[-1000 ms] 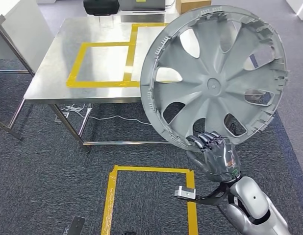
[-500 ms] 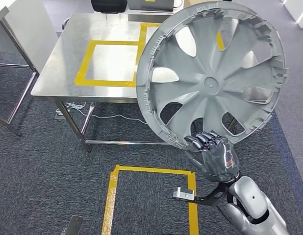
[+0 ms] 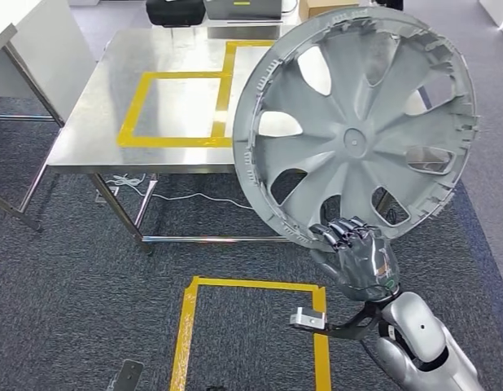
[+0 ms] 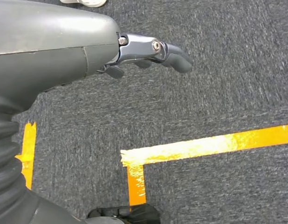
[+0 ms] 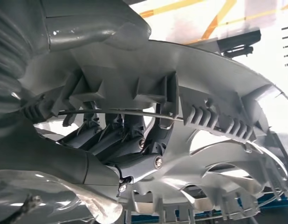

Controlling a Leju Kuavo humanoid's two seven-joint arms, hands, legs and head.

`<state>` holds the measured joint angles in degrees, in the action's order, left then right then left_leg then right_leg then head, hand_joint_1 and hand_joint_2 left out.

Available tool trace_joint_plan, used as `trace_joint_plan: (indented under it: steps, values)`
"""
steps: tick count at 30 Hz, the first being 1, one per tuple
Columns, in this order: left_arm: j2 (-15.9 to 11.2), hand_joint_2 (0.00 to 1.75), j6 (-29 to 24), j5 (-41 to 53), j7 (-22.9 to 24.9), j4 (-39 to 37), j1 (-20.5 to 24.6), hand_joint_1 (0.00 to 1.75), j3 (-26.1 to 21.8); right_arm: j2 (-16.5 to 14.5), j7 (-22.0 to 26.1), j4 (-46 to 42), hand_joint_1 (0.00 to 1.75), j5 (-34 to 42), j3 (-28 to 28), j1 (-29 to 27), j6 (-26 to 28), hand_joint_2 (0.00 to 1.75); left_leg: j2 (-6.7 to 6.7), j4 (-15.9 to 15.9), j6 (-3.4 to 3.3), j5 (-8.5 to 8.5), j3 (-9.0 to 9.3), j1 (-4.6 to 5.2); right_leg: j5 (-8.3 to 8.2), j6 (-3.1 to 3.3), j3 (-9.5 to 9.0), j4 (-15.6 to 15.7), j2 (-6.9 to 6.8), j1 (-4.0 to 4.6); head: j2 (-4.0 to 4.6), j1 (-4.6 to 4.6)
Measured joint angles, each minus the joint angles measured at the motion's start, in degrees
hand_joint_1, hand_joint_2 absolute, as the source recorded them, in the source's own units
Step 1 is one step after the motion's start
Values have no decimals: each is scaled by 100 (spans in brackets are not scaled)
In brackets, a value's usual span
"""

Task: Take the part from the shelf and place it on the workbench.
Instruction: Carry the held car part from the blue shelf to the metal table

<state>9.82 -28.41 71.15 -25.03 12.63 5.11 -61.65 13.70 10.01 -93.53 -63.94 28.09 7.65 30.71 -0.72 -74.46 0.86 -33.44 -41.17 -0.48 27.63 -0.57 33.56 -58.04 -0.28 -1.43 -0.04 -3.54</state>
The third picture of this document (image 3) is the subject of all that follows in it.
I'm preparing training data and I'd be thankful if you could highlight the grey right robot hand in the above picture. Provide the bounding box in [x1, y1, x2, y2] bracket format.
[310, 217, 400, 302]

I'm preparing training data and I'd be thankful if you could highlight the grey plastic wheel hubcap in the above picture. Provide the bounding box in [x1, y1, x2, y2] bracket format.
[232, 6, 479, 252]

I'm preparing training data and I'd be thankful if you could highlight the stainless steel workbench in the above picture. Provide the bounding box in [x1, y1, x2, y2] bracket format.
[46, 24, 456, 256]

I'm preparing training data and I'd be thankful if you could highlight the yellow tape square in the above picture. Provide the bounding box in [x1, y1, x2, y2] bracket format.
[169, 276, 331, 391]

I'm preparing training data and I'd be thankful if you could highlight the brown cardboard box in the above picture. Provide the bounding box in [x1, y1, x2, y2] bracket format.
[299, 0, 360, 21]

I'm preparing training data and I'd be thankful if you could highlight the yellow tape double rectangle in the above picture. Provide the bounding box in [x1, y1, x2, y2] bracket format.
[116, 39, 276, 149]

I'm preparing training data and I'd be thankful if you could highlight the grey device box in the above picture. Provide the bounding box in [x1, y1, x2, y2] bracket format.
[203, 0, 283, 21]

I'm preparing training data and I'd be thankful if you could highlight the white power strip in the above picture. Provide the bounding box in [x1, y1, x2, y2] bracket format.
[95, 186, 119, 205]

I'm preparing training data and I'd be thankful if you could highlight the black carrying case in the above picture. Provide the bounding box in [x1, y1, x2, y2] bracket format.
[145, 0, 206, 28]

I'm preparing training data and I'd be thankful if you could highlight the white desk with metal legs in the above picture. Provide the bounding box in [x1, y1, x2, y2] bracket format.
[0, 0, 97, 234]

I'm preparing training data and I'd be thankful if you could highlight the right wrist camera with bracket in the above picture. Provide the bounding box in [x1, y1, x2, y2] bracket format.
[289, 306, 385, 341]

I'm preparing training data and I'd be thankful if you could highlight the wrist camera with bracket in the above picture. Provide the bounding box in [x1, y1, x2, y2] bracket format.
[107, 358, 144, 391]
[289, 306, 385, 341]

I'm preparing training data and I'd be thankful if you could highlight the white cable bundle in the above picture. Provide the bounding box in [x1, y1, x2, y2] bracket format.
[104, 172, 255, 212]

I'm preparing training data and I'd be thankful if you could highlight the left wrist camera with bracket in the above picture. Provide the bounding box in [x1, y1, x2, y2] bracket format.
[107, 358, 144, 391]

